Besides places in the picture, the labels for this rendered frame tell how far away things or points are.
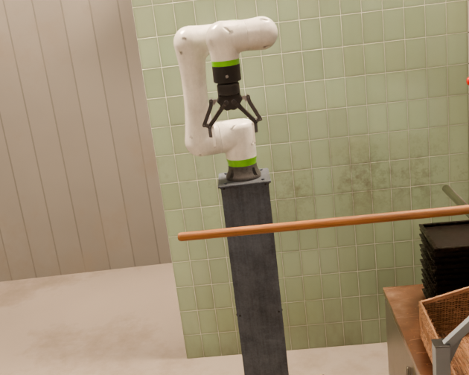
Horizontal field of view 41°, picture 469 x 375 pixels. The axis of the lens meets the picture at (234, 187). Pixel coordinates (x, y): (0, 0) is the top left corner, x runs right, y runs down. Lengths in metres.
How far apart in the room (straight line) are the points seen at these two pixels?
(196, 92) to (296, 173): 0.98
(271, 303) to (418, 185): 1.08
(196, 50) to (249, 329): 1.23
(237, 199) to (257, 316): 0.55
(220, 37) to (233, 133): 0.64
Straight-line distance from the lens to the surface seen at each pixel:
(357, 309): 3.61
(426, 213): 2.11
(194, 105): 2.52
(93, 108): 4.81
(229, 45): 2.05
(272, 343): 2.89
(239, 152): 2.60
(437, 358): 1.88
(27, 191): 5.09
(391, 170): 3.35
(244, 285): 2.76
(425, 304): 2.57
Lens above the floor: 1.91
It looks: 16 degrees down
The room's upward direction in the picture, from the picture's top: 7 degrees counter-clockwise
